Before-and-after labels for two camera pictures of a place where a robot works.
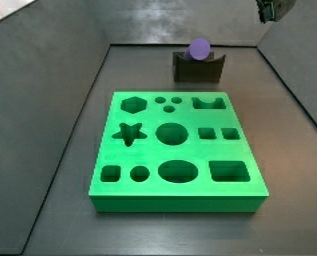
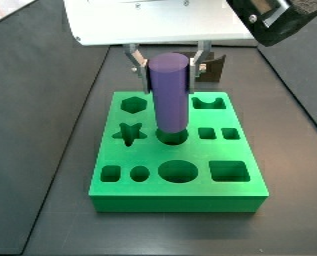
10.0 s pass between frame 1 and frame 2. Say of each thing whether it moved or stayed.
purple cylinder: moved
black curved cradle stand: stayed
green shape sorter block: stayed
